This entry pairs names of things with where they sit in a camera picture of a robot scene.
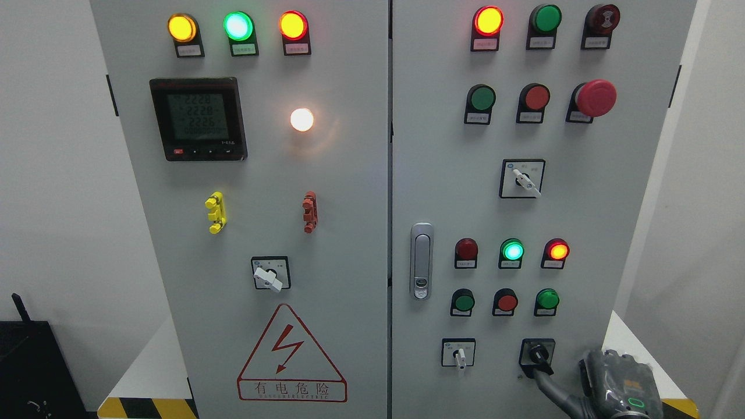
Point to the black knob selector switch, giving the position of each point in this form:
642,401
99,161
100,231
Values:
536,355

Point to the dark red indicator lamp left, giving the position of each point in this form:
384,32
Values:
465,256

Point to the white glowing indicator lamp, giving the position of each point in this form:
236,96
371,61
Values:
302,119

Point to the green push button lower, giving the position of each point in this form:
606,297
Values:
462,303

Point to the left grey cabinet door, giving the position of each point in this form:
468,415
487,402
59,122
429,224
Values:
339,272

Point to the grey cabinet door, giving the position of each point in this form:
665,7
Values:
448,173
339,272

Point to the green lit indicator lamp middle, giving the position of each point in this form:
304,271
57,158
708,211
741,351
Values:
511,254

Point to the green push button upper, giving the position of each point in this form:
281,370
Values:
479,104

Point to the red push button lower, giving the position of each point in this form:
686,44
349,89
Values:
505,302

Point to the red push button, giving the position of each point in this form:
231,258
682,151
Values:
533,99
505,302

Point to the right grey cabinet door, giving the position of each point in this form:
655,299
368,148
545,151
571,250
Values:
448,173

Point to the red electrical hazard warning sticker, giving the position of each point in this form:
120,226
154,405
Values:
288,364

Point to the red indicator lamp right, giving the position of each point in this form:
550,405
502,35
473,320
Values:
555,254

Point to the red push button upper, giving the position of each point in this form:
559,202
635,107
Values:
533,99

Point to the black digital power meter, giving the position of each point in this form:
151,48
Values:
199,119

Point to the green illuminated push button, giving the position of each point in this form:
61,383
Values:
546,303

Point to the red-orange indicator light top left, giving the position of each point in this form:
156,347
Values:
294,30

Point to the red lit indicator top right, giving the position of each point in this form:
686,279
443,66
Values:
486,28

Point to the green indicator light top left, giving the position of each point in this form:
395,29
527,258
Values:
241,33

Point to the red emergency stop button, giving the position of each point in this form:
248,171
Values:
590,100

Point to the green indicator top right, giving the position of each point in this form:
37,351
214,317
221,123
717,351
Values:
543,23

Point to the yellow indicator light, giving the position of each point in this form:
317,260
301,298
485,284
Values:
186,35

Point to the white platform with hazard stripes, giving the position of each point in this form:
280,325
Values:
156,384

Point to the red black buzzer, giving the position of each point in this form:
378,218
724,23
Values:
599,24

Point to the black box with antenna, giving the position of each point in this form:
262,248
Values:
35,379

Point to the silver cabinet door handle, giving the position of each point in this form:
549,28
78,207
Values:
421,239

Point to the white rotary switch left door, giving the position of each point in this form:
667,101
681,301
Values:
271,272

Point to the white rotary selector switch right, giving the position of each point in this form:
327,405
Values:
522,178

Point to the small white selector switch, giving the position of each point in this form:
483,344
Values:
458,353

